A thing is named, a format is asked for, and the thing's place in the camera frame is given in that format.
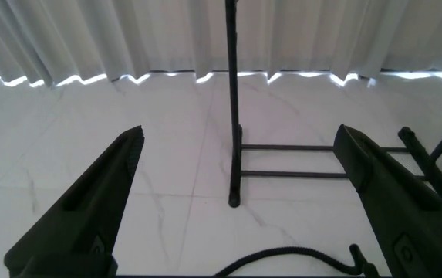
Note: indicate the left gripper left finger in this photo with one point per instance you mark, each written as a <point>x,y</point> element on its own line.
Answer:
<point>78,216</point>

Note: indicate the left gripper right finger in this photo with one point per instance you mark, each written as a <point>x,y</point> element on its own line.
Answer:
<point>409,216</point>

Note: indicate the black clothes rack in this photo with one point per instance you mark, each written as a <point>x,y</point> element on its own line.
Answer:
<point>232,77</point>

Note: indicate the white curtain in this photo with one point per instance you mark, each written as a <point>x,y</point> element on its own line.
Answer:
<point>89,34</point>

